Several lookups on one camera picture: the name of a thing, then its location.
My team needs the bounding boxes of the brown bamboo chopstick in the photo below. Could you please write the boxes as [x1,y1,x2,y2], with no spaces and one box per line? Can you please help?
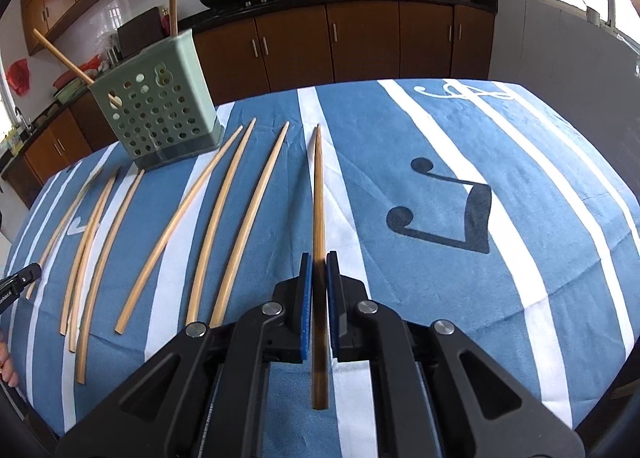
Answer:
[309,124,331,410]

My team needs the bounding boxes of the brown lower kitchen cabinets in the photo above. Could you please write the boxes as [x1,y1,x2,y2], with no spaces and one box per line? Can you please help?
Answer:
[0,0,496,209]

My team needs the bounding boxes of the person's left hand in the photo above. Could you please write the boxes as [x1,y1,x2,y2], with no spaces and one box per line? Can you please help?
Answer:
[0,332,20,387]

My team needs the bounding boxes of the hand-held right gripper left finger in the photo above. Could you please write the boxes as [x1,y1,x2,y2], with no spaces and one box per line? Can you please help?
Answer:
[55,252,314,458]

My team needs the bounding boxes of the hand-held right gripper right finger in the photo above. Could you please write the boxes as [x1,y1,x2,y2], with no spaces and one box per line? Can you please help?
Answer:
[325,251,586,458]

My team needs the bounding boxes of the dark brown cutting board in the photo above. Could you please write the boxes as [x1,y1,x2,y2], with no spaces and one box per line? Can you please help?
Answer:
[116,7,168,59]

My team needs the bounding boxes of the green perforated chopstick holder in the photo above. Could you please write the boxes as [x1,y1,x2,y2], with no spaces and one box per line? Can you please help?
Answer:
[89,30,224,170]

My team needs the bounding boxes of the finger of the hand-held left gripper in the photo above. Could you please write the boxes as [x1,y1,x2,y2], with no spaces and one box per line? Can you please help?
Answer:
[0,263,42,291]

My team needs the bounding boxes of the blue striped tablecloth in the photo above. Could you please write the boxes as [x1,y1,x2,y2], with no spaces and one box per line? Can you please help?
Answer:
[5,78,640,439]

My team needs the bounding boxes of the group of bamboo chopsticks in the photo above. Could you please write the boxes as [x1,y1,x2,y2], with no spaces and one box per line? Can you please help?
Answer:
[25,118,292,385]

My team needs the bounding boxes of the steel utensil canister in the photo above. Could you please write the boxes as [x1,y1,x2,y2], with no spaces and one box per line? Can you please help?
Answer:
[97,31,121,66]

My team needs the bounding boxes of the green plastic basin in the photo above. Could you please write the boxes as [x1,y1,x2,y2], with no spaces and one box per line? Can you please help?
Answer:
[54,81,93,105]

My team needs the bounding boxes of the red plastic basin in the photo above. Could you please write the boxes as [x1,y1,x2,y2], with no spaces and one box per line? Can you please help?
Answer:
[52,71,86,89]

